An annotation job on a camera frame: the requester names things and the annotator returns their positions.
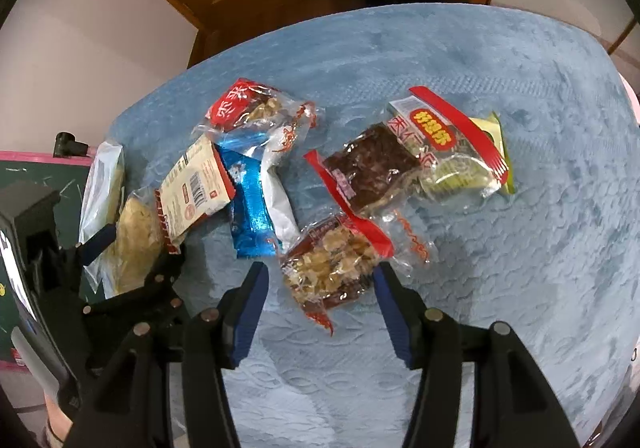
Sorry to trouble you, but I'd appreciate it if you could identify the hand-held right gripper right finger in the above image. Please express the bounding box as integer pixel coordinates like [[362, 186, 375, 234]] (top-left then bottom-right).
[[372, 260, 583, 448]]

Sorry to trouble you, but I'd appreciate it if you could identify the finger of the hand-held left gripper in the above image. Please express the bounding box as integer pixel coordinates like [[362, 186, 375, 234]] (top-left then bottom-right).
[[74, 223, 119, 269], [84, 242, 189, 329]]

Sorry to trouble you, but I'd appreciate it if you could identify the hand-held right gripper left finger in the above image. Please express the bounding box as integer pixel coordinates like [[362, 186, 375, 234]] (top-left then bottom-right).
[[65, 260, 271, 448]]

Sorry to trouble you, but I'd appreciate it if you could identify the yellow cracker packet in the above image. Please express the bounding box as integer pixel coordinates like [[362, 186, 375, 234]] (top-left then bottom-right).
[[107, 188, 177, 299]]

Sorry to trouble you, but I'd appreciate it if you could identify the clear walnut date packet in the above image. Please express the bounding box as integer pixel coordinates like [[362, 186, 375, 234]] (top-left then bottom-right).
[[280, 215, 397, 336]]

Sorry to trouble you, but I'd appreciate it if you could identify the blue foil snack packet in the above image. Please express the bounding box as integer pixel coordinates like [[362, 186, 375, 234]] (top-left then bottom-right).
[[215, 130, 302, 259]]

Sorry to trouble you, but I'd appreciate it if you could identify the small beige barcode packet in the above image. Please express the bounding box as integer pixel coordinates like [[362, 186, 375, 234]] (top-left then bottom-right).
[[155, 135, 237, 253]]

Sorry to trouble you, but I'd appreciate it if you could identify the dark date cake packet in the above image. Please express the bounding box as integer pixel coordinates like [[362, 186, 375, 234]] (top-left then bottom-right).
[[304, 123, 437, 269]]

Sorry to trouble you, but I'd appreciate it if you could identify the green pastry packet red label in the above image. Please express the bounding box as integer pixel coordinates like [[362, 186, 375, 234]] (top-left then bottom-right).
[[387, 86, 517, 201]]

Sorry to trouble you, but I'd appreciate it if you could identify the red top walnut packet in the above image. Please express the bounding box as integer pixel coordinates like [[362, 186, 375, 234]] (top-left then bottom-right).
[[192, 78, 319, 153]]

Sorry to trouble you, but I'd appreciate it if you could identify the black easel knob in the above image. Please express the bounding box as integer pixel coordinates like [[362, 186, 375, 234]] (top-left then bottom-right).
[[54, 132, 90, 159]]

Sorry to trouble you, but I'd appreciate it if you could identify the blue plush blanket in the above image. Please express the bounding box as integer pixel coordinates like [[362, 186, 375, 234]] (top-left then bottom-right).
[[100, 2, 640, 448]]

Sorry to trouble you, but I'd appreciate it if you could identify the green chalkboard pink frame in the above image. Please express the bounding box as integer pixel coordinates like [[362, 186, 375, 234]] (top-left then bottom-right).
[[0, 150, 101, 371]]

